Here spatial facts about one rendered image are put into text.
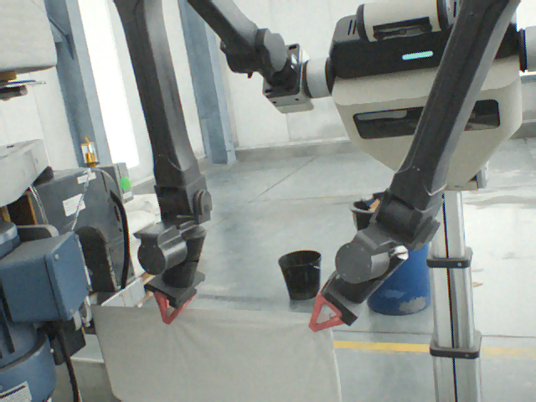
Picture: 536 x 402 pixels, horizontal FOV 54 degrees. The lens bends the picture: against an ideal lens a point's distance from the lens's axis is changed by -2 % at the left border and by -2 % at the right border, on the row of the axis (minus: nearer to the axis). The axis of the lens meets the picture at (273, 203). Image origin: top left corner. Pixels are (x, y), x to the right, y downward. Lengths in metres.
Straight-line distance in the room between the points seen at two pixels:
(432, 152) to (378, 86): 0.48
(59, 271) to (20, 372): 0.15
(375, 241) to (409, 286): 2.47
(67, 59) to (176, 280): 6.23
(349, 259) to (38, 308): 0.40
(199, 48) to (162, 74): 8.86
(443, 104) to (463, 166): 0.61
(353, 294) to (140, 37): 0.49
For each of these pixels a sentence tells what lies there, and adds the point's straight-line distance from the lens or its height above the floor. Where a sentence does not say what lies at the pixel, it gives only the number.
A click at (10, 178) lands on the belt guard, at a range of 0.74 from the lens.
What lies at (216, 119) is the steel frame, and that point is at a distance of 9.65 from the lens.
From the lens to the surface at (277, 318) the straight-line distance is 0.92.
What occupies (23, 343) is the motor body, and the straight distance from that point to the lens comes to 0.78.
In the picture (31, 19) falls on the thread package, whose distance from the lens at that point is 0.82.
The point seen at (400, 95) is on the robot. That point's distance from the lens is 1.14.
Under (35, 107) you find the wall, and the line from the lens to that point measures 6.73.
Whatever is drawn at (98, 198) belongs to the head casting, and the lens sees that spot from 1.16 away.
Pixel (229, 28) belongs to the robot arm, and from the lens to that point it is 1.02.
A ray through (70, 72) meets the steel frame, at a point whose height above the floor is 1.87.
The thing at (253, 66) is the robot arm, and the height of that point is 1.49.
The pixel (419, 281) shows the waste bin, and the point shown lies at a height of 0.19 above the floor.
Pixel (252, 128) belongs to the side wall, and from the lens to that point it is 9.66.
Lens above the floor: 1.47
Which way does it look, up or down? 13 degrees down
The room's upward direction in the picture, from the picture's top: 9 degrees counter-clockwise
